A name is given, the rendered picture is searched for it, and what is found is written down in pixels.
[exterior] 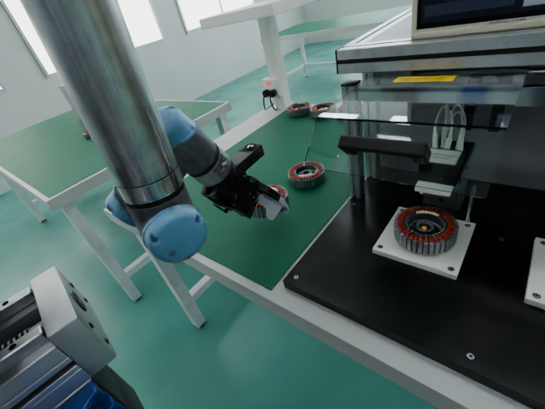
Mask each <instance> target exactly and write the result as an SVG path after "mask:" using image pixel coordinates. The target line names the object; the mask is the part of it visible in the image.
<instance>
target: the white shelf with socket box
mask: <svg viewBox="0 0 545 409"><path fill-rule="evenodd" d="M314 1H317V0H267V1H263V2H257V3H254V4H251V5H248V6H244V7H240V8H238V9H234V10H232V11H227V12H224V13H220V14H218V15H213V16H210V17H207V18H204V19H200V20H199V22H200V26H201V29H202V30H204V29H208V28H215V27H220V26H224V25H228V24H236V23H240V22H244V21H248V20H253V19H257V20H258V25H259V28H260V35H261V40H262V43H263V47H264V55H265V58H266V63H267V67H268V73H269V77H266V78H264V79H263V80H262V85H263V88H264V91H263V92H262V94H263V96H264V97H263V103H264V98H270V103H271V105H270V106H269V107H271V106H272V107H273V105H274V103H272V101H271V98H274V101H275V106H274V107H273V109H274V110H275V111H277V110H285V109H287V108H288V107H289V106H290V105H292V104H293V102H292V101H291V100H290V91H289V86H288V82H287V77H286V73H285V64H284V59H283V54H282V50H281V41H280V37H279V32H278V27H277V18H276V15H278V14H280V13H282V12H285V11H289V10H292V9H294V8H296V7H299V6H303V5H306V4H308V3H310V2H314ZM269 107H268V108H269ZM268 108H265V104H264V109H265V110H267V109H268Z"/></svg>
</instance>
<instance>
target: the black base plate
mask: <svg viewBox="0 0 545 409"><path fill-rule="evenodd" d="M469 201H470V196H465V199H464V200H463V202H462V205H461V207H460V210H456V209H449V208H445V207H441V206H437V205H433V204H425V203H423V196H421V195H420V193H419V192H417V191H415V190H414V186H410V185H405V184H400V183H392V182H387V181H383V180H378V179H369V178H367V179H366V180H365V194H364V195H363V196H362V198H361V199H359V198H356V196H354V197H351V198H350V199H349V200H348V202H347V203H346V204H345V205H344V207H343V208H342V209H341V211H340V212H339V213H338V214H337V215H336V217H335V218H334V219H333V220H332V221H331V222H330V223H329V225H328V226H327V227H326V228H325V230H324V231H323V232H322V234H321V235H320V236H319V237H318V239H317V240H316V241H315V242H314V243H313V244H312V245H311V247H310V248H309V249H308V250H307V252H306V253H305V254H304V255H303V257H302V258H301V259H300V260H299V262H298V263H297V264H296V265H295V266H294V267H293V268H292V270H291V271H290V272H289V274H288V275H287V276H286V277H285V279H284V280H283V282H284V286H285V288H287V289H289V290H291V291H293V292H295V293H297V294H299V295H302V296H304V297H306V298H308V299H310V300H312V301H314V302H316V303H318V304H320V305H322V306H324V307H326V308H328V309H330V310H332V311H334V312H336V313H338V314H340V315H342V316H344V317H347V318H349V319H351V320H352V321H355V322H357V323H359V324H360V325H363V326H365V327H367V328H368V329H371V330H373V331H375V332H377V333H378V334H381V335H383V336H385V337H386V338H389V339H391V340H393V341H395V342H398V343H400V344H401V345H403V346H405V347H408V348H410V349H411V350H413V351H416V352H418V353H419V354H421V355H424V356H426V357H427V358H429V359H432V360H434V361H435V362H437V363H440V364H443V365H444V366H446V367H448V368H451V369H452V370H454V371H456V372H459V373H460V374H462V375H464V376H466V377H468V378H470V379H472V380H474V381H477V382H478V383H480V384H482V385H485V386H487V387H489V388H491V389H493V390H495V391H497V392H499V393H501V394H503V395H505V396H507V397H509V398H511V399H513V400H515V401H517V402H519V403H521V404H523V405H525V406H527V407H529V408H532V409H545V310H544V309H541V308H537V307H535V306H532V305H529V304H525V303H524V299H525V294H526V285H527V280H528V275H529V270H530V262H531V257H532V251H533V246H534V240H535V238H536V237H538V238H541V239H545V191H543V190H537V189H532V188H526V187H516V186H510V185H504V184H498V183H491V186H490V188H489V192H488V194H487V198H486V199H483V198H478V197H475V198H474V205H473V209H472V213H471V217H470V222H472V223H475V224H476V225H475V228H474V233H473V235H472V237H471V240H470V244H469V246H468V248H467V251H466V254H465V257H464V260H463V262H462V265H461V268H460V271H459V274H458V275H457V280H453V279H451V278H446V277H444V276H441V275H439V274H436V273H432V272H429V271H426V270H424V269H420V268H417V267H414V266H412V265H408V264H405V263H402V262H400V261H397V260H393V259H390V258H387V257H384V256H380V255H377V254H375V253H373V252H372V248H373V247H374V246H375V244H376V242H377V240H378V239H379V237H380V236H381V235H382V233H383V231H384V229H385V228H386V226H387V225H388V223H389V222H390V220H391V219H392V217H393V215H394V213H395V212H396V211H397V209H398V208H399V207H403V208H407V209H408V208H412V207H415V206H416V207H417V206H421V207H423V206H426V207H427V206H430V207H434V208H437V209H441V210H444V211H446V213H450V215H452V216H453V218H455V219H457V220H462V221H465V220H466V213H467V209H468V204H469Z"/></svg>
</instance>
